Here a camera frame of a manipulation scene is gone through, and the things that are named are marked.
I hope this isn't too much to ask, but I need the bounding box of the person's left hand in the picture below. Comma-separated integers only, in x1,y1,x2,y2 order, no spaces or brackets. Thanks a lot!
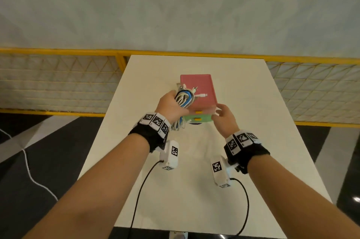
154,89,195,125

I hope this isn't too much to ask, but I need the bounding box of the person's right hand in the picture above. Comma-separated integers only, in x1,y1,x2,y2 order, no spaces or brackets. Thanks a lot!
211,104,240,138

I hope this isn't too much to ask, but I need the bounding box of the tangle of white charging cables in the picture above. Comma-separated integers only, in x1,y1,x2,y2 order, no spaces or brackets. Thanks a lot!
170,83,209,132

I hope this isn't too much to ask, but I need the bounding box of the pink green drawer box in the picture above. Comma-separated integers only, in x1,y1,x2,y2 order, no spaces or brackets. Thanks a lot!
180,74,219,125

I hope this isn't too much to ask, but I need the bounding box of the person's right forearm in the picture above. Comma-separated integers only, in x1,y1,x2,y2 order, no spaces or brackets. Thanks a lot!
247,154,360,239

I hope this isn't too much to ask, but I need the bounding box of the person's left forearm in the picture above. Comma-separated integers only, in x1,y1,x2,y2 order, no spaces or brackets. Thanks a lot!
24,133,151,239

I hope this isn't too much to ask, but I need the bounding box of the white wrist camera with marker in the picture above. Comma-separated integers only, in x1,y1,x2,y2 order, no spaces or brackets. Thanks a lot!
211,155,240,189
159,140,180,171

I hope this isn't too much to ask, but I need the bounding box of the black camera cable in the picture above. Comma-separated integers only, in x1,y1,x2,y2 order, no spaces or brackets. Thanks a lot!
229,177,250,239
126,159,165,239

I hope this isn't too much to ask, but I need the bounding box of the white floor cable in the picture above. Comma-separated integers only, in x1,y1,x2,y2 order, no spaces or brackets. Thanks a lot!
0,128,59,201

